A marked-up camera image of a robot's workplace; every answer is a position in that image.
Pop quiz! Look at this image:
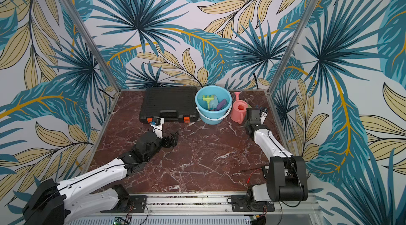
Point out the pink toy watering can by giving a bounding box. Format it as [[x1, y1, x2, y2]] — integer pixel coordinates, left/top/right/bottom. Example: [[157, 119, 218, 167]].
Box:
[[230, 92, 248, 125]]

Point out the purple toy shovel pink handle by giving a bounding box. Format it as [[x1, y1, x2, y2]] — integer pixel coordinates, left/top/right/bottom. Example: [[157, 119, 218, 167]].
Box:
[[215, 99, 228, 111]]

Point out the light blue plastic bucket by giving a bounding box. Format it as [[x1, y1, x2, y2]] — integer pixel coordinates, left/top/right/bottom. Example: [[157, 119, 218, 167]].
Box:
[[195, 85, 232, 125]]

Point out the green toy rake wooden handle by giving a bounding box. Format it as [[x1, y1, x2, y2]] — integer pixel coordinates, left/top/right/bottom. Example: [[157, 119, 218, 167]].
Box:
[[202, 95, 215, 110]]

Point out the light blue toy trowel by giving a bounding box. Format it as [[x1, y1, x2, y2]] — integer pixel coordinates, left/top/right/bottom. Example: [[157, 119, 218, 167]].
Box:
[[209, 95, 218, 111]]

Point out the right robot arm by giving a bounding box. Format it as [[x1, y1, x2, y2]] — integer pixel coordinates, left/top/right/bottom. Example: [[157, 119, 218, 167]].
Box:
[[245, 108, 308, 206]]

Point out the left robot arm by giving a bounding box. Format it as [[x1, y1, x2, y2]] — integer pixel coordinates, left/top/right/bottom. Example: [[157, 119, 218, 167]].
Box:
[[23, 132, 179, 225]]

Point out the black plastic tool case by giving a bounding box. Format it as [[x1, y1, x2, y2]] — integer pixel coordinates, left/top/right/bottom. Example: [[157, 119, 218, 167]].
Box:
[[139, 86, 199, 123]]

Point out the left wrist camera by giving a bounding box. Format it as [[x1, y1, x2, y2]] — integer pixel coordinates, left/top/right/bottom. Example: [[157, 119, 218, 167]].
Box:
[[148, 117, 165, 139]]

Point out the red cable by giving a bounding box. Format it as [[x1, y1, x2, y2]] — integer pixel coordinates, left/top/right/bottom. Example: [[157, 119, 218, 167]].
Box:
[[239, 167, 264, 185]]

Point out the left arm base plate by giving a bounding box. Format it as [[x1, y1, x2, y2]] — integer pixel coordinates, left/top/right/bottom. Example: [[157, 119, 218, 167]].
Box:
[[101, 195, 148, 213]]

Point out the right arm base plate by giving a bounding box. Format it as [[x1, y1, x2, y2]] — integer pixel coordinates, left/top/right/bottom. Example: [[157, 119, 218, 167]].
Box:
[[227, 194, 275, 212]]

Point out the aluminium front rail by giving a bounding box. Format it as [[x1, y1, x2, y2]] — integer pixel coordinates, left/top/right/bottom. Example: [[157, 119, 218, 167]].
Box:
[[72, 192, 326, 225]]

